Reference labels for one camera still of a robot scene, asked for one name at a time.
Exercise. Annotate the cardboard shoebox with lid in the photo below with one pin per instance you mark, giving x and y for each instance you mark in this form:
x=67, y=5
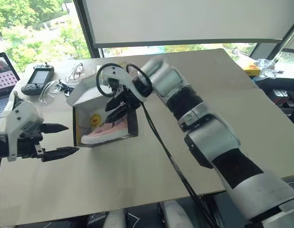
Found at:
x=85, y=95

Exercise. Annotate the dark window frame post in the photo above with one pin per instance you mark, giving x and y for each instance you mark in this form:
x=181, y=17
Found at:
x=89, y=42

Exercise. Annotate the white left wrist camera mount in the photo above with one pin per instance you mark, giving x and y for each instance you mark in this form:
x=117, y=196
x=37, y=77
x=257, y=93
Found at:
x=18, y=118

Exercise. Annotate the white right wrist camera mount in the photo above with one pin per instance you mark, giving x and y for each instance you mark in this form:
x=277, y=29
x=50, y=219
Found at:
x=118, y=73

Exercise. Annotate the round yellow sticker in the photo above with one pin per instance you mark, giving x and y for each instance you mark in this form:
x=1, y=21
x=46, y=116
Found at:
x=95, y=119

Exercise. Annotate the pink shoe with white sole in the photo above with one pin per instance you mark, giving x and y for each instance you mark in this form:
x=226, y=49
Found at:
x=101, y=134

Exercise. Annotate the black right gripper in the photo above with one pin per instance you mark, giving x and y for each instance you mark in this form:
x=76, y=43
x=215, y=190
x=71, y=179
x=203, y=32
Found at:
x=130, y=101

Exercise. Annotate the black handheld remote controller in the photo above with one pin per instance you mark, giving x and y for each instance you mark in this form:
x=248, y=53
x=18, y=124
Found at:
x=38, y=78

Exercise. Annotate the grey rounded shape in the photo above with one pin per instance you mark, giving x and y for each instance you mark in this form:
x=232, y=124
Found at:
x=177, y=215
x=116, y=219

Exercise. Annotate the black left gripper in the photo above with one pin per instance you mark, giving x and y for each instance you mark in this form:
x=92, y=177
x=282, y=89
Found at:
x=28, y=143

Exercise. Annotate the black equipment beside table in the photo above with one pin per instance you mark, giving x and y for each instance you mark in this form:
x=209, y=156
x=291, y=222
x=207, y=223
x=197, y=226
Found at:
x=283, y=95

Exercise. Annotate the yellow box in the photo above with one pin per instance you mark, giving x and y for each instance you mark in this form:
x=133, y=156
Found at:
x=250, y=68

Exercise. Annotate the clear plastic bag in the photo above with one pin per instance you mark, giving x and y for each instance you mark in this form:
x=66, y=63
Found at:
x=268, y=69

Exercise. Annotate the thin-framed glasses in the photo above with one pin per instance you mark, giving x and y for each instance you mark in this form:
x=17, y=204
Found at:
x=74, y=75

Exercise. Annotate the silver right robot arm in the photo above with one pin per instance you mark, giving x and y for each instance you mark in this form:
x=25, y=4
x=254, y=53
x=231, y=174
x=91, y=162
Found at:
x=218, y=133

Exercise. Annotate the white roller blind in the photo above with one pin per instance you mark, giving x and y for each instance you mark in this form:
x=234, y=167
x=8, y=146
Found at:
x=184, y=19

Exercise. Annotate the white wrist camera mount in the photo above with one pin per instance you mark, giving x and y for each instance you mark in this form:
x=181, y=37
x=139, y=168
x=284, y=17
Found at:
x=18, y=118
x=118, y=73

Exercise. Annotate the clear safety glasses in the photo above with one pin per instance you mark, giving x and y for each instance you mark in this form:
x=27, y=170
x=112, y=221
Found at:
x=45, y=96

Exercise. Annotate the open laptop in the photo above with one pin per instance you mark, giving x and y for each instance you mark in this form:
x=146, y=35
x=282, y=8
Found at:
x=4, y=73

